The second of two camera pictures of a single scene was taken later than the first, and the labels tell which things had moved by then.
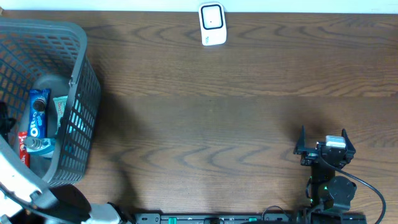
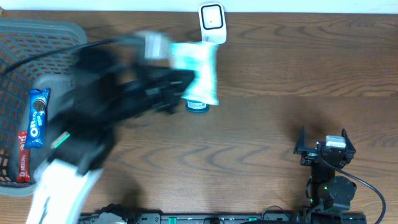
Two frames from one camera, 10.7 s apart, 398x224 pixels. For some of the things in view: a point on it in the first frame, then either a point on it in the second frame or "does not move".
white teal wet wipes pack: [60, 102] → [200, 56]
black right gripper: [311, 154] does not move
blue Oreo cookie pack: [39, 101] does not move
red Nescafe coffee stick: [23, 154] does not move
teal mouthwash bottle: [43, 146] → [196, 107]
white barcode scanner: [213, 23] does not move
